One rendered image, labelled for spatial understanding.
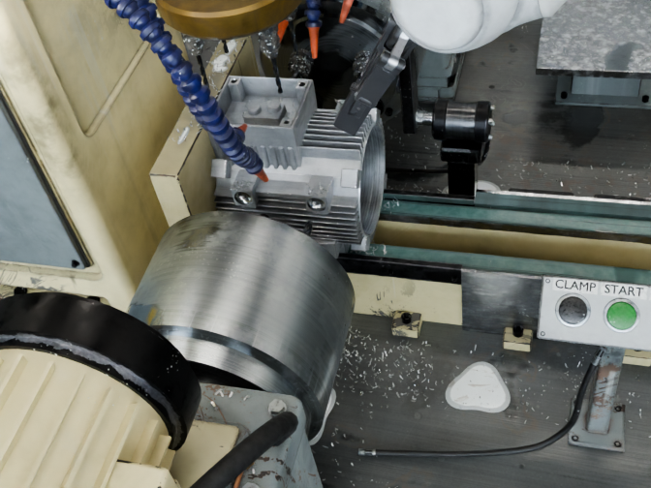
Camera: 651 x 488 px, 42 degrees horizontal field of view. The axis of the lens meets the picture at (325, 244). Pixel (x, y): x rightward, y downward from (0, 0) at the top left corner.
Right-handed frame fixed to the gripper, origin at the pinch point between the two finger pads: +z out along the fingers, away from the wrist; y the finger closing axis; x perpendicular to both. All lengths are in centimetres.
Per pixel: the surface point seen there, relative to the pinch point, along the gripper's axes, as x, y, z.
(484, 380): 33.8, 9.5, 25.6
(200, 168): -13.8, 3.7, 17.8
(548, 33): 30, -56, 14
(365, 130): 3.5, -6.8, 8.7
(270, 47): -11.9, -0.9, -1.5
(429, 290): 22.3, 0.8, 23.8
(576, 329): 30.7, 17.6, -1.4
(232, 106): -13.7, -7.9, 16.6
